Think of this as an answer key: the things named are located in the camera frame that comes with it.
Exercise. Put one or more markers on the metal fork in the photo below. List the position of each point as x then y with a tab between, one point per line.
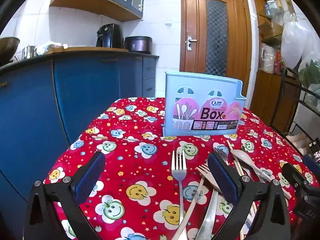
208	215
178	167

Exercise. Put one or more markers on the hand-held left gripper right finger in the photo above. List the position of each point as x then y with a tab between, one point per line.
225	177

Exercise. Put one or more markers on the white cloth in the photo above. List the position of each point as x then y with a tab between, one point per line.
48	47

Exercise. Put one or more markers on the red bottle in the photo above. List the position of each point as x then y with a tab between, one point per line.
278	61

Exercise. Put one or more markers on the metal wok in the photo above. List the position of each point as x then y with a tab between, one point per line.
8	48

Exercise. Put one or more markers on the pile of eggs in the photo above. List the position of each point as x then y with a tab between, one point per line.
300	142

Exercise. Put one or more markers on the black air fryer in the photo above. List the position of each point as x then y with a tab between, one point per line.
110	36

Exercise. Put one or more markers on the beige plastic fork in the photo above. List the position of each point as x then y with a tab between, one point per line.
197	195

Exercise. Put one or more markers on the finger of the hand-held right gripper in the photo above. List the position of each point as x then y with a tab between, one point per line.
292	175
310	164

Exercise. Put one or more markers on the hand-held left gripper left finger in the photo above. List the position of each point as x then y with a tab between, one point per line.
87	177

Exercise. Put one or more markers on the blue kitchen base cabinet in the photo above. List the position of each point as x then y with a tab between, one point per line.
82	92

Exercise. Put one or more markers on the beige plastic spoon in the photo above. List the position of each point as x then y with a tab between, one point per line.
241	156

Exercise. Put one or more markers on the wooden shelf unit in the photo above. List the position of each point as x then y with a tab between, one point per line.
262	92

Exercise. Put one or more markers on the green vegetables in bag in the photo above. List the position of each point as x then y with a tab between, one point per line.
311	75

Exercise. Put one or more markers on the white wall switch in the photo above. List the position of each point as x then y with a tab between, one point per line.
168	24

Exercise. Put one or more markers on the brown wooden door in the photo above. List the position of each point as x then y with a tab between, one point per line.
193	30

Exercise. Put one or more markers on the clear jar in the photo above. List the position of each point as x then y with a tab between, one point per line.
268	8

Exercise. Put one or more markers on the cardboard box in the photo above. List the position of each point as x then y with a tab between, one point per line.
270	30

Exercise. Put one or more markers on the red smiley flower tablecloth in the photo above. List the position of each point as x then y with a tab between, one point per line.
125	135

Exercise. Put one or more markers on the white plastic bag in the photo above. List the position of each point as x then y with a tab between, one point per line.
295	40

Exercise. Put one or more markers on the wooden cutting board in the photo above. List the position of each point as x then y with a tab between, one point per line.
87	49

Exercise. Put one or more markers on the white plastic jug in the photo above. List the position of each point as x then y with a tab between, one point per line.
266	57

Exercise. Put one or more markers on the dark rice cooker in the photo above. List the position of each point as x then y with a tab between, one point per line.
138	45

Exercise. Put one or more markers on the blue wall cabinet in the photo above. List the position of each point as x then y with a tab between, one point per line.
82	2

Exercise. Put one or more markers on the light blue plastic utensil box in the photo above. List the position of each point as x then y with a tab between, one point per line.
202	100

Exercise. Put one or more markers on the metal cup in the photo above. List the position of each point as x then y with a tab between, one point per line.
28	52

